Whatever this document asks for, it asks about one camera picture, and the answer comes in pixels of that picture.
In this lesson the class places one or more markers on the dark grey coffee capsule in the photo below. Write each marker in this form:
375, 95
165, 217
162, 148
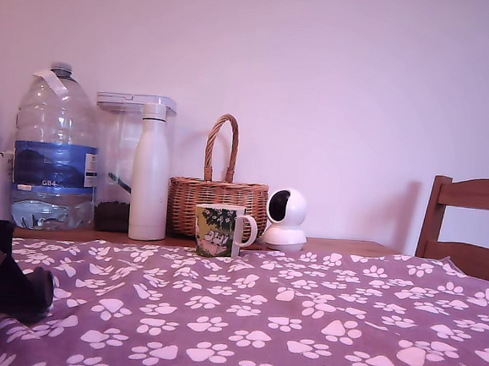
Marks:
43, 288

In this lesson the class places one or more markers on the large clear water bottle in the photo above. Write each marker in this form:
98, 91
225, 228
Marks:
57, 134

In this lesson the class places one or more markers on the clear plastic lidded container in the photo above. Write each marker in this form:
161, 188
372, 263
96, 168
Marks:
116, 147

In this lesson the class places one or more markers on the white insulated bottle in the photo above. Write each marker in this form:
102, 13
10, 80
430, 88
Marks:
150, 184

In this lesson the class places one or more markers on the printed ceramic mug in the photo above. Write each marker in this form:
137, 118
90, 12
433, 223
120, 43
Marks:
217, 232

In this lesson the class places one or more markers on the paw print cloth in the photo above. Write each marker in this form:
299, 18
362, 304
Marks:
259, 320

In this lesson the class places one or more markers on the wooden chair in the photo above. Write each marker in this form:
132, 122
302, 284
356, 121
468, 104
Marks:
434, 215

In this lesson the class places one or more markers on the small white round camera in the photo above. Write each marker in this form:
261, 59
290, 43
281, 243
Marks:
295, 208

